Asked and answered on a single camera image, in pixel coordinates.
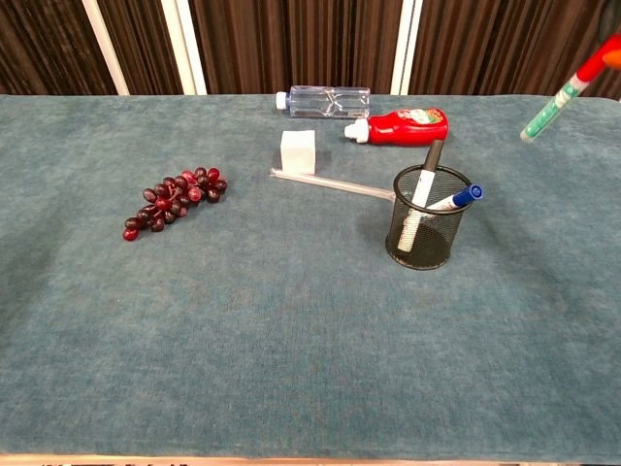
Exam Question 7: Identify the black cup with markers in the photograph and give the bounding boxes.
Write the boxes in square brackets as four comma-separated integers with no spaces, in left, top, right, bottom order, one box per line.
[384,164,474,272]

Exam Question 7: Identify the clear plastic water bottle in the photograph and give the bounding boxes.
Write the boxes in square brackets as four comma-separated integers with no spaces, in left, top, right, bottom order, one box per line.
[275,84,373,120]

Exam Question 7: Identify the teal table cloth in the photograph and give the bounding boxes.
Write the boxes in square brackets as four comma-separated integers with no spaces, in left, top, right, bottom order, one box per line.
[0,93,621,462]

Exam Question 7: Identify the white frame post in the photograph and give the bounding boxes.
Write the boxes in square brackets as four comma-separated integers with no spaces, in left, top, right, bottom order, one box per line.
[81,0,131,96]
[160,0,209,96]
[389,0,429,96]

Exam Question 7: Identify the blue cap marker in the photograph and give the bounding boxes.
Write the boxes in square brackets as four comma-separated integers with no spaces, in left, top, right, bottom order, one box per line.
[425,183,485,214]

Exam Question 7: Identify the pale pink foam cube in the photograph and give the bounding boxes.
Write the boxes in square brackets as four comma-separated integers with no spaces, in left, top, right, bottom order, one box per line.
[279,129,317,176]

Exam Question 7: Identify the red cap marker pen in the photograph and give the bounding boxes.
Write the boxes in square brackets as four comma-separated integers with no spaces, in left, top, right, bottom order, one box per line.
[519,34,621,144]

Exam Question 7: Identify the black cap marker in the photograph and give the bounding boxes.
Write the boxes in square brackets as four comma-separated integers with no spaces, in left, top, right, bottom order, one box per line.
[397,139,446,253]

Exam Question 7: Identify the dark red grape bunch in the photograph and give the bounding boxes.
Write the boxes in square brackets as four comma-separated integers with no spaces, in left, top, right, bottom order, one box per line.
[122,166,229,243]

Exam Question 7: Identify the clear glass rod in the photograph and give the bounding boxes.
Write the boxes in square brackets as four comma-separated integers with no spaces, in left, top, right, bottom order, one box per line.
[269,167,397,203]

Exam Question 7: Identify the dark brown pleated curtain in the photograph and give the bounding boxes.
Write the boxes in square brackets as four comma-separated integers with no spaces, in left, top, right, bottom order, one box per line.
[0,0,621,101]

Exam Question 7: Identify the red ketchup squeeze bottle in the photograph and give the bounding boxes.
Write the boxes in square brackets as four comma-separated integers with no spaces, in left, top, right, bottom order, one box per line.
[343,107,450,148]

